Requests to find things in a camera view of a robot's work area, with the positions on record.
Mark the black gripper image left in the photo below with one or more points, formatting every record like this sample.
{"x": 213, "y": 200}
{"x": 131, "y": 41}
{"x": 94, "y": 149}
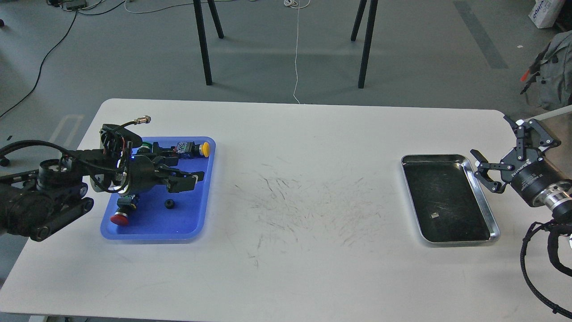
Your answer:
{"x": 143, "y": 172}

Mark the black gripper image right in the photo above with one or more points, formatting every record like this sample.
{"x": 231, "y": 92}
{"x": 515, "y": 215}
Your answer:
{"x": 536, "y": 172}

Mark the small black gear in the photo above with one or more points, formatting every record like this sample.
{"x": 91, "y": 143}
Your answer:
{"x": 169, "y": 204}

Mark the blue plastic tray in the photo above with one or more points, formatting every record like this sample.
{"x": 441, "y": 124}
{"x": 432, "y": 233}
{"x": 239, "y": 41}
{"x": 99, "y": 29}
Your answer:
{"x": 151, "y": 221}

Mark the silver metal tray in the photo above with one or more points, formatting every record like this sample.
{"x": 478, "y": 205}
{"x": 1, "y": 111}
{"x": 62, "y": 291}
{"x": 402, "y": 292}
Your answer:
{"x": 449, "y": 205}

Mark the grey backpack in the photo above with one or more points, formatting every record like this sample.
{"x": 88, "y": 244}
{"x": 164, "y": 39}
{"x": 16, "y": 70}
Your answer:
{"x": 552, "y": 70}

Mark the white cardboard box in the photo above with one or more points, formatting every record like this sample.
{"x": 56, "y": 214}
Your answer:
{"x": 545, "y": 12}

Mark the black table leg pair left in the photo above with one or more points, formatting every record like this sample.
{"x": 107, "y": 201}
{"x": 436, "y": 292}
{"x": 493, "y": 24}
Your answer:
{"x": 197, "y": 7}

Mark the black table leg pair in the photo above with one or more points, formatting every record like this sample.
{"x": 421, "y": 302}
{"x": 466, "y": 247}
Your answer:
{"x": 368, "y": 36}
{"x": 197, "y": 7}

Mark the black table leg pair right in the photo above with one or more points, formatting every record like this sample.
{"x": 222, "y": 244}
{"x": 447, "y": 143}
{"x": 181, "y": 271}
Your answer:
{"x": 368, "y": 36}

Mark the yellow push button switch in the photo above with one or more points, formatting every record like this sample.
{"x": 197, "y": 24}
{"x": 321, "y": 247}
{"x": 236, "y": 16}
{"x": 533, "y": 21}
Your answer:
{"x": 191, "y": 150}

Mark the red push button switch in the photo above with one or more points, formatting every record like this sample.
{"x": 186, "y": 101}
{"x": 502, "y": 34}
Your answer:
{"x": 125, "y": 206}

